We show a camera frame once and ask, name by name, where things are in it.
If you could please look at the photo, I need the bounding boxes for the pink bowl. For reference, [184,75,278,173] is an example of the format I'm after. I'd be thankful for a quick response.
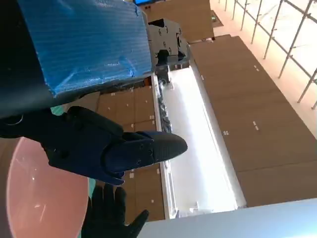
[6,137,90,238]

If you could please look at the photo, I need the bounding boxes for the grey metal bracket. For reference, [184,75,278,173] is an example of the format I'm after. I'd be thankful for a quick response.
[148,18,191,85]

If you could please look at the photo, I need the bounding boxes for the brown cardboard box stack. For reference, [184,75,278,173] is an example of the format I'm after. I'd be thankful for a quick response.
[189,36,317,208]
[95,85,165,221]

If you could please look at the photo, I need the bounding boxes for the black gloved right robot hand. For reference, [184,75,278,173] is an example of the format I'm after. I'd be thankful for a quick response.
[81,184,149,238]

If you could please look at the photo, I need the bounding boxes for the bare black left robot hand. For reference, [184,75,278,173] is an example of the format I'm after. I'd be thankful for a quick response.
[0,0,188,185]

